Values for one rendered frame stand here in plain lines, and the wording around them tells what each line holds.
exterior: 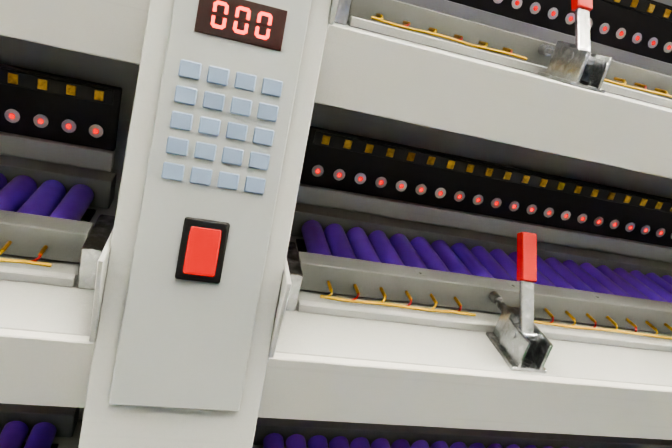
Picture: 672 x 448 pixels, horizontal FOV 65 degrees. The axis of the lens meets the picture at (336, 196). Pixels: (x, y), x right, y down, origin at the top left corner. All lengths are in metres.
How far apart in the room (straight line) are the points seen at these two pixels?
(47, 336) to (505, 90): 0.30
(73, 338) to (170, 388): 0.06
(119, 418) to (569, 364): 0.30
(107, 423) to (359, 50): 0.25
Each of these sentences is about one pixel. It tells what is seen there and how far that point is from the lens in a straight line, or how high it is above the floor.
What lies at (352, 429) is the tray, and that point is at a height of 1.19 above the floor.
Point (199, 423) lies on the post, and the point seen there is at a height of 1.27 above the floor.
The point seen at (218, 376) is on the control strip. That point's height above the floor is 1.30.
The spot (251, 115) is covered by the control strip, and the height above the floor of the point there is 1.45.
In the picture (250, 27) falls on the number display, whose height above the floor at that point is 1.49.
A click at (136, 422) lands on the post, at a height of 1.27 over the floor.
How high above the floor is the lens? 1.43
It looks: 3 degrees down
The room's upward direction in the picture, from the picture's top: 10 degrees clockwise
